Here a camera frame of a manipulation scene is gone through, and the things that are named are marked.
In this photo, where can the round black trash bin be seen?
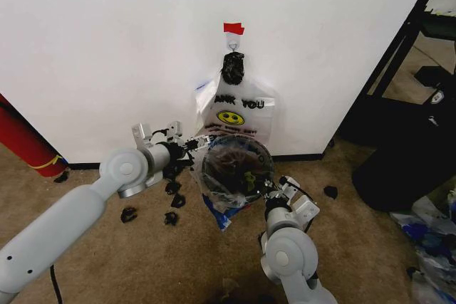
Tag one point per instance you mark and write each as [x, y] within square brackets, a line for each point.
[231, 170]

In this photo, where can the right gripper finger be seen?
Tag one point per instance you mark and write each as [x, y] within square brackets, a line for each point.
[280, 188]
[268, 188]

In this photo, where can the black device with white label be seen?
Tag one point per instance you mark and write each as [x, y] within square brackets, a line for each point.
[432, 81]

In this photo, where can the black baseboard strip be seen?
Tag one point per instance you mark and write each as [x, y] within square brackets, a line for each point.
[199, 161]

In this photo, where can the black tape scrap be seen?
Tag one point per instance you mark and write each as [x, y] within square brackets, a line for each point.
[177, 200]
[128, 214]
[171, 218]
[330, 191]
[172, 187]

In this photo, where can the white thank you garbage bag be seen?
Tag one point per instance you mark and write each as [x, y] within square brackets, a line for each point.
[237, 110]

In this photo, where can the white wall hook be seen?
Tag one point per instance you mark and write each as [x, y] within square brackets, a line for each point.
[233, 42]

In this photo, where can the pile of blue printed bags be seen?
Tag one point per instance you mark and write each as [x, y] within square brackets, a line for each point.
[429, 243]

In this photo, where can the black tape wad on bag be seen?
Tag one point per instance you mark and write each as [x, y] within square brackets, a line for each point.
[233, 67]

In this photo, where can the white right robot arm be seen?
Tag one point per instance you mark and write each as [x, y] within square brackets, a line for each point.
[292, 250]

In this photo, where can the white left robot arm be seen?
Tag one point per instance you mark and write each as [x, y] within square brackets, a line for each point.
[67, 218]

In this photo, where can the red tape strip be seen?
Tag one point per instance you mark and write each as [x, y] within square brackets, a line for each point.
[233, 28]

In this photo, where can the large black bin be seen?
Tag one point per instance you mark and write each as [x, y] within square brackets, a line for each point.
[409, 158]

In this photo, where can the black metal rack frame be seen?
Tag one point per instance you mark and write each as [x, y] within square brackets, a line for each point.
[399, 44]

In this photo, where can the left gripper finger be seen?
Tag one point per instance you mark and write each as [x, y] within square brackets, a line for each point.
[192, 163]
[198, 141]

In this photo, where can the clear blue printed bin liner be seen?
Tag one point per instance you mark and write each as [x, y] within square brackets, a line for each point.
[221, 211]

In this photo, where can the red cylinder with yellow band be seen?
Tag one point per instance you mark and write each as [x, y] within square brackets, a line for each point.
[25, 144]

